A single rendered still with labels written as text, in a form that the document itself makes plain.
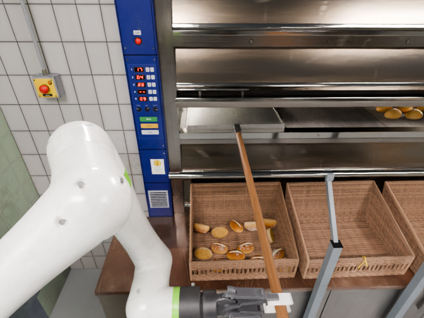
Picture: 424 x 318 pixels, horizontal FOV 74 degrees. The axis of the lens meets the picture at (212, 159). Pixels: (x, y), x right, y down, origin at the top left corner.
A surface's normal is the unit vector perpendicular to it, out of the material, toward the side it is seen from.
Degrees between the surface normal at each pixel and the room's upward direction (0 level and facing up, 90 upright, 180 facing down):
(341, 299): 90
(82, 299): 0
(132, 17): 90
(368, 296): 90
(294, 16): 70
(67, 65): 90
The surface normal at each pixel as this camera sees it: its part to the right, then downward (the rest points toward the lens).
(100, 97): 0.03, 0.55
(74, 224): 0.11, 0.29
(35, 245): -0.03, 0.07
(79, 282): 0.00, -0.83
